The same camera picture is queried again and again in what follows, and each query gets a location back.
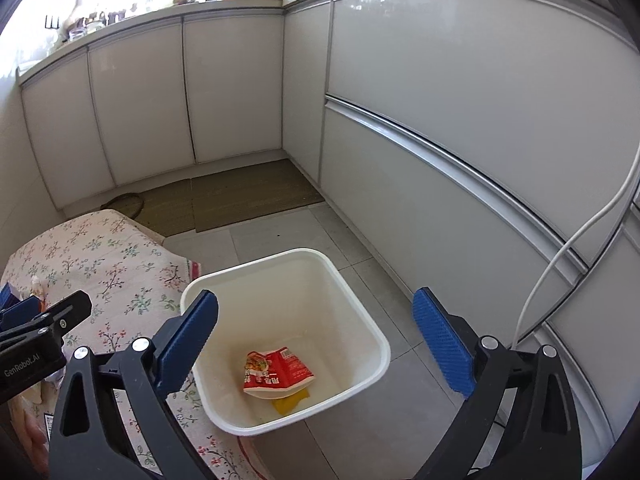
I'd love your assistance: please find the yellow scrap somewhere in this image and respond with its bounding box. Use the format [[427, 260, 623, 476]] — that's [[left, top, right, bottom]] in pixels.
[[270, 391, 312, 416]]

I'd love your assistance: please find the white cable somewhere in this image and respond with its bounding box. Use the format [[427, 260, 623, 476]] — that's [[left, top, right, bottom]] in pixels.
[[510, 147, 640, 348]]

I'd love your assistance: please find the small brown floor mat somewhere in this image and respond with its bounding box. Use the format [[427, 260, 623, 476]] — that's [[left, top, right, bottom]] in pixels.
[[132, 180, 197, 239]]

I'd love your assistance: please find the red snack packet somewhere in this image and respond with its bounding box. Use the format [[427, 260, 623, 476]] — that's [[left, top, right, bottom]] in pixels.
[[243, 347, 315, 401]]

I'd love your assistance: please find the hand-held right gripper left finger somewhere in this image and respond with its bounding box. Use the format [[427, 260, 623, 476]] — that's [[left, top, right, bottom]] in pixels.
[[47, 289, 219, 480]]

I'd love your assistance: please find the white plastic bin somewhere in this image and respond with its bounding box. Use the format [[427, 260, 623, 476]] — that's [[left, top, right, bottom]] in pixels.
[[180, 247, 392, 437]]

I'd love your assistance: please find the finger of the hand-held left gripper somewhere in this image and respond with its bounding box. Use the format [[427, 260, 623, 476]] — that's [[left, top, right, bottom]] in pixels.
[[0, 282, 23, 309], [0, 291, 93, 347]]

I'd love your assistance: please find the row of small jars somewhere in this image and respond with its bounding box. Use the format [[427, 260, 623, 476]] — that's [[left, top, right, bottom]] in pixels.
[[65, 6, 143, 42]]

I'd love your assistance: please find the large brown floor mat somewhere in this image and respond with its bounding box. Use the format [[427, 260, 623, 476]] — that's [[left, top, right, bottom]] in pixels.
[[191, 158, 326, 233]]

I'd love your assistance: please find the white cabinet with doors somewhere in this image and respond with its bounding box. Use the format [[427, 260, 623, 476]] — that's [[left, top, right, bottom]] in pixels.
[[19, 0, 335, 208]]

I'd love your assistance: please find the floral tablecloth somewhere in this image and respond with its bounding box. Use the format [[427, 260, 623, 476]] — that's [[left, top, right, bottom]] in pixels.
[[0, 208, 261, 480]]

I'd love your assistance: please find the white paper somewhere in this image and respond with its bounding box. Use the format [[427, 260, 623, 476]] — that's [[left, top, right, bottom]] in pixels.
[[29, 275, 49, 307]]

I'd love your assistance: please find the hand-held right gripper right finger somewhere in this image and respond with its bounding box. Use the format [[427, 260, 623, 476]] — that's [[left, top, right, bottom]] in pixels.
[[412, 287, 583, 480]]

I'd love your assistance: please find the white cabinet with drawers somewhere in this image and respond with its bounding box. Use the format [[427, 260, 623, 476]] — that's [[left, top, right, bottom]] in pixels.
[[319, 0, 640, 441]]

